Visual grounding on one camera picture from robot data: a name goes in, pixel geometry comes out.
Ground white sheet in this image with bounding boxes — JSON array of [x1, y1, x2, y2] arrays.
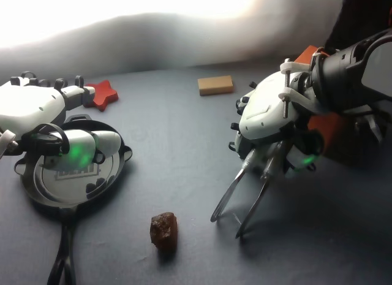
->
[[0, 0, 347, 83]]

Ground brown chocolate piece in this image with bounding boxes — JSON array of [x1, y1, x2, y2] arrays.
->
[[149, 211, 179, 254]]

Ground tan wooden rectangular block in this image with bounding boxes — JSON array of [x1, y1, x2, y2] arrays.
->
[[197, 75, 235, 96]]

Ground black toy skillet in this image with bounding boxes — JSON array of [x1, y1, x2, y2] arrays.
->
[[14, 113, 134, 285]]

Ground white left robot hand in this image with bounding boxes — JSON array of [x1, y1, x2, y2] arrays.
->
[[0, 70, 125, 172]]

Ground orange box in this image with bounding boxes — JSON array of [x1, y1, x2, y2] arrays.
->
[[295, 45, 352, 159]]

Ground metal tongs with taped handles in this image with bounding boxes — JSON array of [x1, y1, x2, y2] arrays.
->
[[210, 142, 282, 239]]

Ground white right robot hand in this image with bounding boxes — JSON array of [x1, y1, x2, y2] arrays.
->
[[228, 72, 325, 178]]

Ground red star block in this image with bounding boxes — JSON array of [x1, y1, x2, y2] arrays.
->
[[84, 80, 119, 112]]

